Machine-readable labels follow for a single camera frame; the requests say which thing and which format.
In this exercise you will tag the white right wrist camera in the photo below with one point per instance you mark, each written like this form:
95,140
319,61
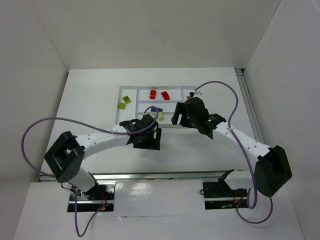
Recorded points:
195,94

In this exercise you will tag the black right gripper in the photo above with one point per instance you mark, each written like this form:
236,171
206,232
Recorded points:
178,114

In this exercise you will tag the lime green square lego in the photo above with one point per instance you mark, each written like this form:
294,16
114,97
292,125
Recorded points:
121,106

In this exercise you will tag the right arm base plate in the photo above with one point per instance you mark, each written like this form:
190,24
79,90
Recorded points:
218,197

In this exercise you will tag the pale green long lego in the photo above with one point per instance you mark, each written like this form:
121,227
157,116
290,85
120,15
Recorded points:
160,116

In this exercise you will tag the purple lego brick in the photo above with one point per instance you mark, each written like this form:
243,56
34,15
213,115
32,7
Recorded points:
156,109

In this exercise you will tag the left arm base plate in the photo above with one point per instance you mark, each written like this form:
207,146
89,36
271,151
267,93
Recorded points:
103,200

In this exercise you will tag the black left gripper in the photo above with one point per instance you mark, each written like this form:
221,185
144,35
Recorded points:
155,138

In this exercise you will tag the aluminium rail right side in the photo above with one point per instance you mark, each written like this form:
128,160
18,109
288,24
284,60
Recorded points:
249,105

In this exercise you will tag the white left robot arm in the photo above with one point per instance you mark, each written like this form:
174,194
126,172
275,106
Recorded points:
67,153

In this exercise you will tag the lime green curved lego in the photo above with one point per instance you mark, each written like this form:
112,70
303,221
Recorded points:
126,99

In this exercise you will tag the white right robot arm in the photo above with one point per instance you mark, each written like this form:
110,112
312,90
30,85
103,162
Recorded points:
270,165

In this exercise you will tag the white compartment tray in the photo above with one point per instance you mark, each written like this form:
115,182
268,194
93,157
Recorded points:
140,101

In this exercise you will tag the red curved lego brick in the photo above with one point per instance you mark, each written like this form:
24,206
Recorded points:
165,95

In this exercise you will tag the aluminium rail front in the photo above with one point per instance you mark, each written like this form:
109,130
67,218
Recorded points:
203,175

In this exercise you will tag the aluminium rail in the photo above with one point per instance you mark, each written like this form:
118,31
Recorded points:
249,105
203,175

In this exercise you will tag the red lego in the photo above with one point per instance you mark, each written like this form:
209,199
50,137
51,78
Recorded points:
152,94

